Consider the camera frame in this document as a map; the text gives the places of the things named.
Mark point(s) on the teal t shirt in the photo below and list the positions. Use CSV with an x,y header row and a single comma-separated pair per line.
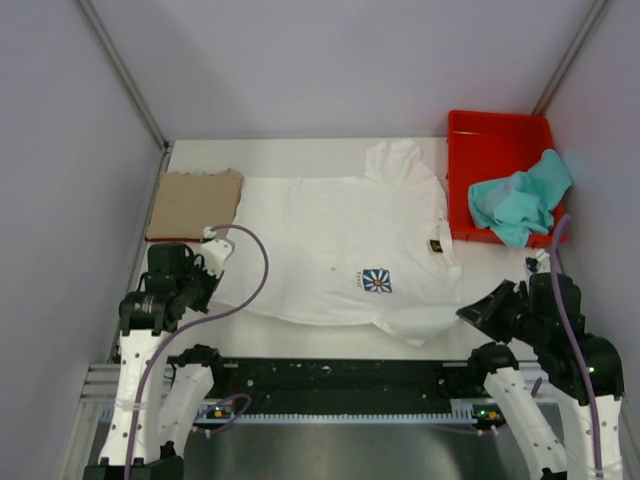
x,y
522,204

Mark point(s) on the folded brown t shirt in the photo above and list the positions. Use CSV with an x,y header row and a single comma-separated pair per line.
x,y
187,203

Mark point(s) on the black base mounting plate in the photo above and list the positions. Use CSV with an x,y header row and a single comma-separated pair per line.
x,y
289,392

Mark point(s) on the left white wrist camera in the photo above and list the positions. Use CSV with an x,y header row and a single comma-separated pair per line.
x,y
215,251

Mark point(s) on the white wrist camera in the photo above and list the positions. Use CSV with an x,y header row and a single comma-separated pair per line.
x,y
538,262
215,251

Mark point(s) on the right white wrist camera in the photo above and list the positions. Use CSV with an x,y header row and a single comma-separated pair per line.
x,y
538,262

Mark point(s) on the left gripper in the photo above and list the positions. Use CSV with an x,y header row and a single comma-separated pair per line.
x,y
197,264

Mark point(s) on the white t shirt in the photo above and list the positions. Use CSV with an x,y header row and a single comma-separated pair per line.
x,y
369,249

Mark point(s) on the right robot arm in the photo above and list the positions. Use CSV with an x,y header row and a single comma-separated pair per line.
x,y
583,370

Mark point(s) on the grey slotted cable duct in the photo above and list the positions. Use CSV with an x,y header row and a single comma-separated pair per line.
x,y
350,417

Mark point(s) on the aluminium frame rail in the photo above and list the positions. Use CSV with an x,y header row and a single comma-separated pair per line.
x,y
100,382

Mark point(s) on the red plastic bin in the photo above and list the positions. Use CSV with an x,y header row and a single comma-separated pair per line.
x,y
487,146

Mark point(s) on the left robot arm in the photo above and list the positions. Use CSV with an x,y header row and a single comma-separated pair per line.
x,y
164,373

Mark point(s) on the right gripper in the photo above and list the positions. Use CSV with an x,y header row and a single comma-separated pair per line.
x,y
483,312

